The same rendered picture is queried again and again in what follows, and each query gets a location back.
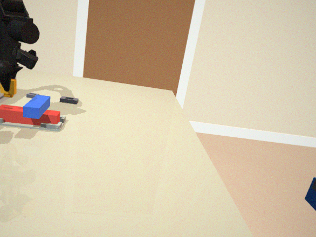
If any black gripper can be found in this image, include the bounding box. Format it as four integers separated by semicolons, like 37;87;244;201
0;38;23;92

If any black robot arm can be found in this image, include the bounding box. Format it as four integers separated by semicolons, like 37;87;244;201
0;0;40;69

